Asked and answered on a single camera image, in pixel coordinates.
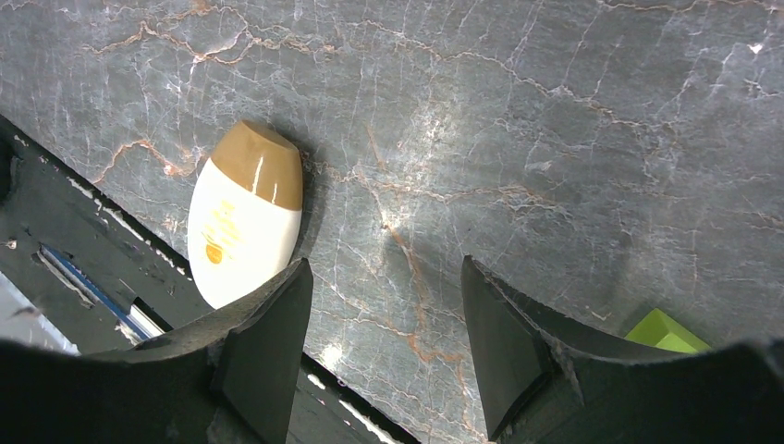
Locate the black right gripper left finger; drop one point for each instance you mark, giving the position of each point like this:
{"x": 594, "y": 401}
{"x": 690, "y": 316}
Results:
{"x": 260, "y": 359}

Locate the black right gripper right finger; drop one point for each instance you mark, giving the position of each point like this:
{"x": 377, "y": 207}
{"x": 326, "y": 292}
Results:
{"x": 511, "y": 356}

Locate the small green cube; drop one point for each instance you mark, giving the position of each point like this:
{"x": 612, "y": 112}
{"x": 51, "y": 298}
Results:
{"x": 659, "y": 330}

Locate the black mounting rail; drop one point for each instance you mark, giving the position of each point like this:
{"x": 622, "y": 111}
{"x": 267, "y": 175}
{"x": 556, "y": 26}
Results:
{"x": 105, "y": 337}

